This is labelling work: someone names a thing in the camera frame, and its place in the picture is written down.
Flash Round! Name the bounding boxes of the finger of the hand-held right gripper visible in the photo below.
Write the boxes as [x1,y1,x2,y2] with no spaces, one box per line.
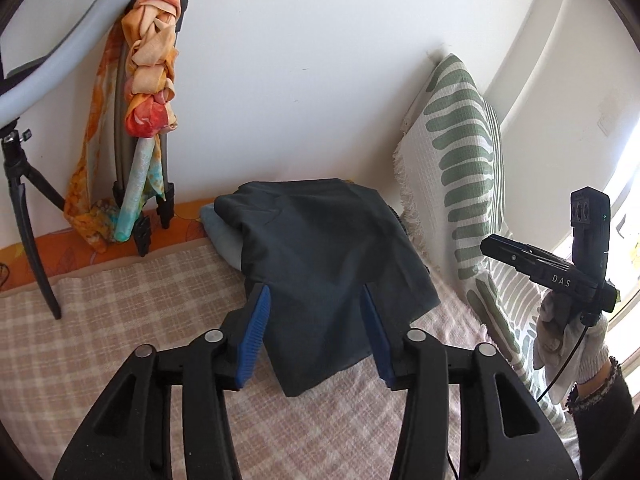
[480,234,548,281]

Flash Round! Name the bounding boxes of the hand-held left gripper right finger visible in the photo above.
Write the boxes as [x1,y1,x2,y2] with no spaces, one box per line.
[359,282,583,480]

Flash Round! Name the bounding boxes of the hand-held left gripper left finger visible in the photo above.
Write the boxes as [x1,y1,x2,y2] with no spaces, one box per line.
[52,282,273,480]

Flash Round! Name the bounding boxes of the black pants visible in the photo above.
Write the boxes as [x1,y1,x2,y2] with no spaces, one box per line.
[214,178,441,397]

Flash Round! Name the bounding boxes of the person's right forearm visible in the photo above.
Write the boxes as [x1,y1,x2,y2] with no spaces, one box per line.
[565,355,636,480]

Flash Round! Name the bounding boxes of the person's right hand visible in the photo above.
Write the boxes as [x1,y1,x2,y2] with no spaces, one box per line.
[532,290,610,401]

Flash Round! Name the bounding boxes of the folded blue jeans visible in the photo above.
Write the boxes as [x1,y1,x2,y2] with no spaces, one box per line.
[200,202,251,278]

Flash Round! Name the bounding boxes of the pink checked blanket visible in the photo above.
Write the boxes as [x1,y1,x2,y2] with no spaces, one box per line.
[0,237,581,480]

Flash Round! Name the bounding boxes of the folded grey tripod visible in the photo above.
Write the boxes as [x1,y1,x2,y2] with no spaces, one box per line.
[112,0,190,258]

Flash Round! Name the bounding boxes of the small black tripod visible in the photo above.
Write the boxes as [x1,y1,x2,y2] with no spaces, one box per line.
[0,119,66,321]

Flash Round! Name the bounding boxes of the orange patterned scarf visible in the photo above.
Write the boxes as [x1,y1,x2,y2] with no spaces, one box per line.
[63,0,182,255]

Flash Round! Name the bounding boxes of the white wall socket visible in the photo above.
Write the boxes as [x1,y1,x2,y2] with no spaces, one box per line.
[597,110,623,136]

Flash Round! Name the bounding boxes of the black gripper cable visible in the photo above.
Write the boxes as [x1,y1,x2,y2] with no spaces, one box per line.
[536,322,591,402]

